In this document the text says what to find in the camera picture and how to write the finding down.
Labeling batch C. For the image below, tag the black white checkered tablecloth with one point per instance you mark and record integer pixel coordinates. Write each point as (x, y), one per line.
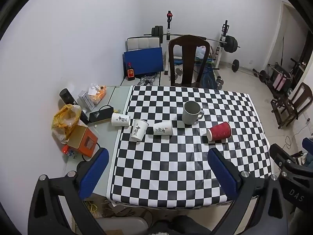
(185, 166)

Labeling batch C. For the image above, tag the orange tissue pack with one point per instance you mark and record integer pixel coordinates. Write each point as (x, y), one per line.
(97, 95)

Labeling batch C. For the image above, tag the small barbell on floor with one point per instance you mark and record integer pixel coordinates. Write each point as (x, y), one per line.
(236, 65)

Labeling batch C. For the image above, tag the white padded chair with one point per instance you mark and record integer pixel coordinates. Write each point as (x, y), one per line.
(143, 42)

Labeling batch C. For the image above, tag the dark wooden armchair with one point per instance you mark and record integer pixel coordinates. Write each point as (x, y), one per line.
(299, 100)

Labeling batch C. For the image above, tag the pink black exercise machine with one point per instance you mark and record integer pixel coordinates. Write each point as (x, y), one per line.
(280, 80)

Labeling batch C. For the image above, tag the white barbell rack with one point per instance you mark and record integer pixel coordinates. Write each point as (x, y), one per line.
(169, 31)

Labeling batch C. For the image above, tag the white plastic bag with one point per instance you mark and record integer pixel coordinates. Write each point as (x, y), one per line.
(201, 52)

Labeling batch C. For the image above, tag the chrome dumbbell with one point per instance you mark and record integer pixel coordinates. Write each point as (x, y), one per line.
(219, 83)

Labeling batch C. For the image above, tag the barbell with black plates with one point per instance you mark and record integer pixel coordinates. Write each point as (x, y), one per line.
(231, 44)

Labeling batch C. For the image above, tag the red ribbed paper cup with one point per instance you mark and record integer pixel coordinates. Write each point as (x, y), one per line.
(220, 131)

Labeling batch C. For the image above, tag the grey chair seat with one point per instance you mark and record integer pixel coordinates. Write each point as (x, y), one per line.
(122, 226)

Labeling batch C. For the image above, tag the white printed paper cup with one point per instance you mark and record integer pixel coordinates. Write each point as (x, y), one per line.
(120, 120)
(163, 128)
(138, 130)

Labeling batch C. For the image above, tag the silver rectangular box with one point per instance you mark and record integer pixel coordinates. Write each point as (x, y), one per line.
(85, 100)

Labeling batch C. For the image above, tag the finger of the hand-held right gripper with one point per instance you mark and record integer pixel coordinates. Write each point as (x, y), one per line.
(307, 144)
(280, 153)

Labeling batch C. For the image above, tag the red white small packet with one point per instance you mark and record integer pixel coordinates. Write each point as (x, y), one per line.
(69, 153)

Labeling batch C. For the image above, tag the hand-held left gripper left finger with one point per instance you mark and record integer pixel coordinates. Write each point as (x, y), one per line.
(94, 171)

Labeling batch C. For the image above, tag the orange cardboard box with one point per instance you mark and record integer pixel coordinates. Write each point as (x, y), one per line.
(82, 140)

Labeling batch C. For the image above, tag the grey ceramic mug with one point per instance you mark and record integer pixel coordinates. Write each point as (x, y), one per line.
(191, 114)

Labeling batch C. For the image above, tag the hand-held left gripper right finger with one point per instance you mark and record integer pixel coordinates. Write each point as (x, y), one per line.
(223, 173)

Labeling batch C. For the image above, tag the blue board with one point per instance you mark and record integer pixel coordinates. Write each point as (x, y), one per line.
(144, 61)

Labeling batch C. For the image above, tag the chrome metal parts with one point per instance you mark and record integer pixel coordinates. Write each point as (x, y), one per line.
(146, 80)

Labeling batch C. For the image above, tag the dark wooden chair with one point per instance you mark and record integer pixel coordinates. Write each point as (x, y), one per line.
(187, 61)

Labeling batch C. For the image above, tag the yellow plastic bag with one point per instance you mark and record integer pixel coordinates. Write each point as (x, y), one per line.
(62, 122)

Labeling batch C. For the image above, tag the black round canister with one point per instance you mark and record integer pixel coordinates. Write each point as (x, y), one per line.
(68, 96)

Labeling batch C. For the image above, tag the black power adapter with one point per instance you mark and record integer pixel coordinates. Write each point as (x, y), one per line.
(100, 114)

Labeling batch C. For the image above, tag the dark bottle with red label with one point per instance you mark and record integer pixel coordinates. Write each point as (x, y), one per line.
(130, 74)

